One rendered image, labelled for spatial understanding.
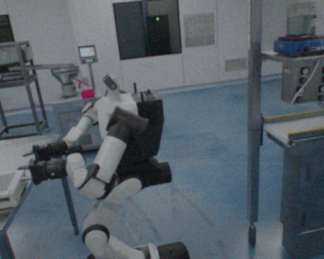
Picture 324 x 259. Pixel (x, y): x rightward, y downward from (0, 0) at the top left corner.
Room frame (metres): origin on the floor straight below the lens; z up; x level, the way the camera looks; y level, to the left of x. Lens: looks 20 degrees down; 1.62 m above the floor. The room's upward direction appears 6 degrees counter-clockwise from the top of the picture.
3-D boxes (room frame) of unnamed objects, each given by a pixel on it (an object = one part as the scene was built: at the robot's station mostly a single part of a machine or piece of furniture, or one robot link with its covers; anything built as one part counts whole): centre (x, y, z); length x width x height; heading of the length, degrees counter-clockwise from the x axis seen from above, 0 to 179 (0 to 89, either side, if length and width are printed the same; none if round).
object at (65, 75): (3.97, 1.16, 0.95); 0.49 x 0.36 x 0.37; 99
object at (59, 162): (1.25, 0.44, 1.01); 0.11 x 0.11 x 0.11; 2
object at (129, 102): (1.38, 0.16, 1.15); 0.34 x 0.30 x 0.36; 10
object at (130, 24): (6.68, 0.13, 1.43); 1.38 x 0.01 x 1.16; 99
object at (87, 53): (4.10, 0.92, 1.07); 0.23 x 0.10 x 0.62; 99
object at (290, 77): (1.50, -0.76, 1.25); 0.22 x 0.11 x 0.20; 99
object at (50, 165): (1.23, 0.56, 1.02); 0.12 x 0.10 x 0.13; 92
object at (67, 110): (3.92, 1.10, 0.38); 0.63 x 0.57 x 0.76; 99
